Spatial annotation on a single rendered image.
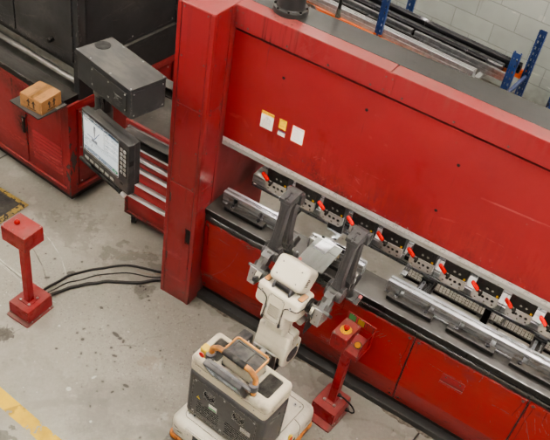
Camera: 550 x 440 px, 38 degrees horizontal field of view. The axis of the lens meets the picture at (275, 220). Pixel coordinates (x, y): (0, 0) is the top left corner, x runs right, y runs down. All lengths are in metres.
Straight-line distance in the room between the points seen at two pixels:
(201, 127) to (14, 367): 2.00
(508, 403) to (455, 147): 1.61
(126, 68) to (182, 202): 1.09
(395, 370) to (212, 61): 2.22
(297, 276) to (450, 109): 1.16
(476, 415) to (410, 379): 0.44
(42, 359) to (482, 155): 3.09
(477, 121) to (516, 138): 0.20
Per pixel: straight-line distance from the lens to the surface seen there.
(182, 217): 5.27
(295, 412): 4.99
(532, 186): 4.14
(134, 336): 5.59
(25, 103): 5.83
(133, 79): 4.41
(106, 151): 4.72
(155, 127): 5.70
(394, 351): 5.06
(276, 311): 4.33
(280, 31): 4.38
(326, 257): 4.85
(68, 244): 6.21
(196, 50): 4.52
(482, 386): 4.93
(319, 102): 4.44
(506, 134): 4.02
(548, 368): 4.82
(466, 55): 6.27
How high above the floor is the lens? 4.34
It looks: 42 degrees down
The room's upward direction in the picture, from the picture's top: 11 degrees clockwise
